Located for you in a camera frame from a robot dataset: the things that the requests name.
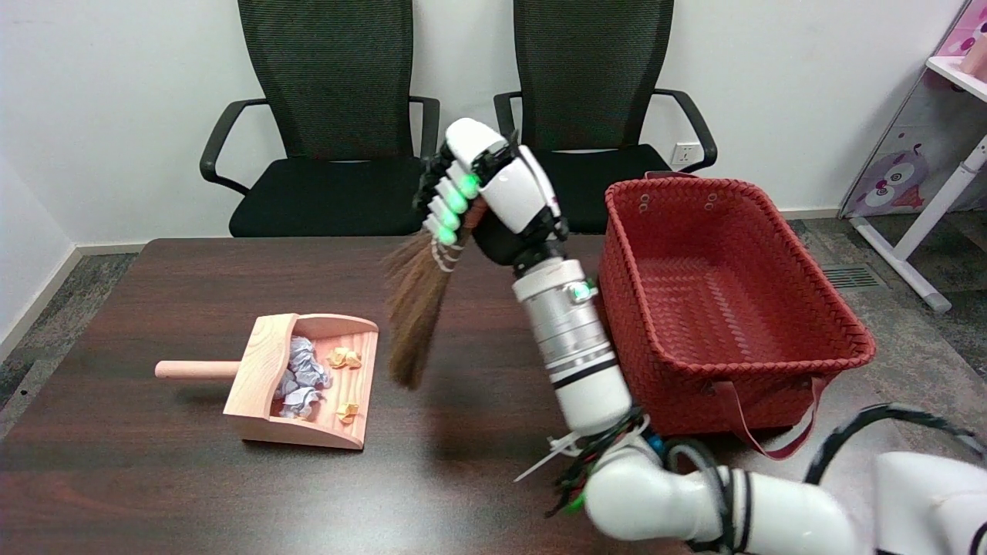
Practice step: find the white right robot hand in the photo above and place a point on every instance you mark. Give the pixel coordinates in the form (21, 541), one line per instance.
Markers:
(517, 196)

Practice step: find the brown straw hand broom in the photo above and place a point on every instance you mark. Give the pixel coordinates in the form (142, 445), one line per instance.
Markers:
(412, 331)

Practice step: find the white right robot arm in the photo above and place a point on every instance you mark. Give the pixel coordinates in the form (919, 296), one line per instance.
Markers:
(574, 347)

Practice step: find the large white crumpled paper ball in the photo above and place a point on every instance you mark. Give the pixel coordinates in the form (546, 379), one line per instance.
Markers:
(307, 364)

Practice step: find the small white crumpled paper ball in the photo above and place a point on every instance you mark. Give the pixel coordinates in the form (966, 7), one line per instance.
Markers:
(286, 383)

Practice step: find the wooden dustpan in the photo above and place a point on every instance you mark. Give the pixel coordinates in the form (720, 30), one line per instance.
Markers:
(308, 432)

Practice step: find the black mesh office chair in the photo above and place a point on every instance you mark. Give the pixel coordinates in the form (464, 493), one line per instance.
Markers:
(586, 46)
(331, 193)

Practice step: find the red woven basket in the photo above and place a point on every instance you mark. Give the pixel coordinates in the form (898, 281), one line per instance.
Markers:
(732, 270)

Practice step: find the white zip tie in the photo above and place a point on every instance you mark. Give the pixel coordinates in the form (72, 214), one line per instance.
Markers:
(540, 465)

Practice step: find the metal floor vent grille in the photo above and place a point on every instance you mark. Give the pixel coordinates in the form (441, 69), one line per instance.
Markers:
(852, 277)

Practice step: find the pink owl print shelf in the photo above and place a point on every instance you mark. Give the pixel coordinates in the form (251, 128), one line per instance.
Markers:
(894, 177)

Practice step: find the white wall socket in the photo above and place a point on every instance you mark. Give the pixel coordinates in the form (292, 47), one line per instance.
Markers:
(683, 154)

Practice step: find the white metal leg frame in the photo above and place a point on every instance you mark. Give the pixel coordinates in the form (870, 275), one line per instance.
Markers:
(937, 208)

